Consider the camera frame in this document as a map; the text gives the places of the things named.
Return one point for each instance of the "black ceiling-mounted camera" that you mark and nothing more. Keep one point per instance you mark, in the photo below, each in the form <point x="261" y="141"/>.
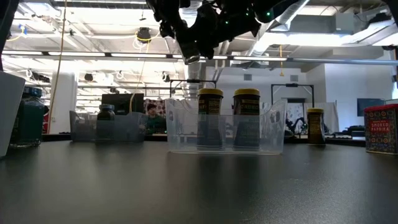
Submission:
<point x="143" y="35"/>

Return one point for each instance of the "long ceiling light rail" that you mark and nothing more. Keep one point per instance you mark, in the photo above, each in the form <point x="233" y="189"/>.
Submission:
<point x="140" y="55"/>

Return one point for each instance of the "black metal rig frame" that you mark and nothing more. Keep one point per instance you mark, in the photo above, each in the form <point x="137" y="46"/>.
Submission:
<point x="292" y="85"/>
<point x="192" y="81"/>

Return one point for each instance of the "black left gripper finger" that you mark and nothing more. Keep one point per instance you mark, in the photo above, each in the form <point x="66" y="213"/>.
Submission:
<point x="177" y="29"/>
<point x="165" y="29"/>

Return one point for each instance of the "dark wall screen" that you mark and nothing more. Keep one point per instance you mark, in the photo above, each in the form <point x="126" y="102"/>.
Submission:
<point x="370" y="107"/>

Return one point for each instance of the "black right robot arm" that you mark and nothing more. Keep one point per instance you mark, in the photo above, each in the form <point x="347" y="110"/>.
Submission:
<point x="280" y="7"/>

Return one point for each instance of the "black computer monitor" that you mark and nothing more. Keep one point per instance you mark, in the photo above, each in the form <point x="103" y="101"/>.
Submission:
<point x="122" y="101"/>

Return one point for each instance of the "clear plastic bin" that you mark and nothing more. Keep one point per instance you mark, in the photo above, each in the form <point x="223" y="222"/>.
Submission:
<point x="183" y="137"/>

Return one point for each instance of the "person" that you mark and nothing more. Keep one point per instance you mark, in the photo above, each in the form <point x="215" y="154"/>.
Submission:
<point x="155" y="123"/>

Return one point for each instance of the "yellow-lidded dark spice jar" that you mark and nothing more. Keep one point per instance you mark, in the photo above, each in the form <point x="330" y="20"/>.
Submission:
<point x="246" y="105"/>
<point x="210" y="105"/>
<point x="315" y="127"/>

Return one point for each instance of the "black background robot arm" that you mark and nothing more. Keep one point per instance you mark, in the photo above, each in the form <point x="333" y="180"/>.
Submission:
<point x="295" y="123"/>

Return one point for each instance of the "white plastic bin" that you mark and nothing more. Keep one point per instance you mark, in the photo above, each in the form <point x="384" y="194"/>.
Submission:
<point x="9" y="118"/>

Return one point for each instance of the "yellow hanging power plug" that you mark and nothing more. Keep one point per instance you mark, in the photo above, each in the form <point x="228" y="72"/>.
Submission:
<point x="281" y="74"/>

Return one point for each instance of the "red patterned white panel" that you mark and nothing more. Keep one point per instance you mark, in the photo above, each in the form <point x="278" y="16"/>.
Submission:
<point x="161" y="105"/>

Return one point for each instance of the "dark translucent plastic bin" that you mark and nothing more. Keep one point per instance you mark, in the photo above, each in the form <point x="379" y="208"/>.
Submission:
<point x="84" y="130"/>

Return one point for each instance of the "red-lidded smoked paprika tin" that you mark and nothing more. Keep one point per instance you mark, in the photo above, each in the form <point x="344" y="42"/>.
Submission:
<point x="381" y="133"/>

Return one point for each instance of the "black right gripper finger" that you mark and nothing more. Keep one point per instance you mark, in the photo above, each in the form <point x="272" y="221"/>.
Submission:
<point x="184" y="37"/>
<point x="207" y="34"/>

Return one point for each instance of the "silver spiral ventilation duct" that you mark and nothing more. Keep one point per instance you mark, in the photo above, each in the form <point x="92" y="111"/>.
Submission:
<point x="292" y="11"/>
<point x="196" y="77"/>

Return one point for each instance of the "white cloth partition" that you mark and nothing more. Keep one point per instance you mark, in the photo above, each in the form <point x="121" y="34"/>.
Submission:
<point x="331" y="115"/>

